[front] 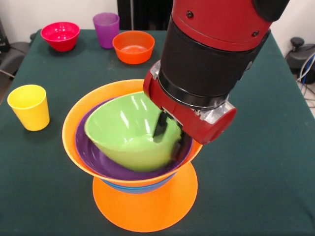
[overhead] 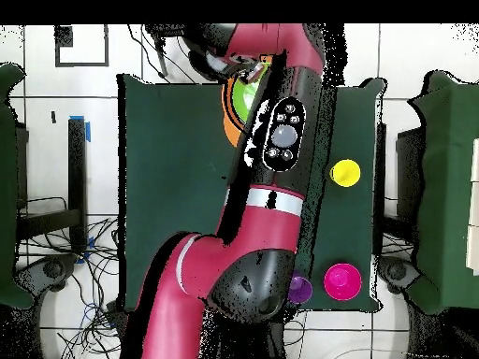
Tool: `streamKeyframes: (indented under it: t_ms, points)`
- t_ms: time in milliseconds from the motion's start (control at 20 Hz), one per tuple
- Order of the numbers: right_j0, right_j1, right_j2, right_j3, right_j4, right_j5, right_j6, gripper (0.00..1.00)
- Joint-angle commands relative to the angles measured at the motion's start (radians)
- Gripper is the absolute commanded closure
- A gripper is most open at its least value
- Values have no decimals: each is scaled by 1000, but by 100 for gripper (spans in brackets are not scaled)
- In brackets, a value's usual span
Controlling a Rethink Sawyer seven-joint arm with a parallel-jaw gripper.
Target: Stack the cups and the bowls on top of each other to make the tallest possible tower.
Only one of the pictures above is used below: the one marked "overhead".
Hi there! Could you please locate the green bowl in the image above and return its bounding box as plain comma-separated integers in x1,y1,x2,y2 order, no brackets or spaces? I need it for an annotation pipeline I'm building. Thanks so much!
231,63,270,123

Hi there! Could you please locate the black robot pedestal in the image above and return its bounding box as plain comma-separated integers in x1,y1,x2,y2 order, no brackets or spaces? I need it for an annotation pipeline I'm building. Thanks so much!
261,313,289,359

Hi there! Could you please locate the bundle of floor cables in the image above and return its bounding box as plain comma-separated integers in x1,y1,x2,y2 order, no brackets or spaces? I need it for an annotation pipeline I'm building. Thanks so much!
18,195,128,359

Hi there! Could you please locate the black metal stand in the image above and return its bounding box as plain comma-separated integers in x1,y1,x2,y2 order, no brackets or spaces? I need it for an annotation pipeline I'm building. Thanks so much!
143,23,203,78

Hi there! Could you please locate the yellow cup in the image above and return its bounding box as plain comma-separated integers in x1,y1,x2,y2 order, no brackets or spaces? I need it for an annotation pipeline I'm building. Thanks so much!
328,159,362,188

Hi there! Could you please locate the pink bowl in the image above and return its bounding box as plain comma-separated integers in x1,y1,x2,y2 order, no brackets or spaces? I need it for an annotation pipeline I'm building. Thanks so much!
323,262,364,302

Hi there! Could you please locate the large orange bowl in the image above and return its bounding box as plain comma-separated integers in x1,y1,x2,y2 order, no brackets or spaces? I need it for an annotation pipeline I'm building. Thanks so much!
223,117,244,149
220,76,248,126

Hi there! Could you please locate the purple cup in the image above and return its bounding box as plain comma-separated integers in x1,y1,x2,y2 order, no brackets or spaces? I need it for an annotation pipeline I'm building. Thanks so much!
287,270,314,305

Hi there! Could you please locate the black beam with blue tape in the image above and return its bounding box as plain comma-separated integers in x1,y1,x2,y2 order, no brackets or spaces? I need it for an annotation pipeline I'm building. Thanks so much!
16,115,92,255

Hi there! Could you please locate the dark green tablecloth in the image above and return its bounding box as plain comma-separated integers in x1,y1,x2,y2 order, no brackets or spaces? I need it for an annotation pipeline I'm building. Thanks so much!
117,73,386,313

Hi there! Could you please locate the neighbouring green table cloth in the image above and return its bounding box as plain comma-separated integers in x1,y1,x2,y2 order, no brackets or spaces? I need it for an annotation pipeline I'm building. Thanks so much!
405,70,479,315
0,63,36,309

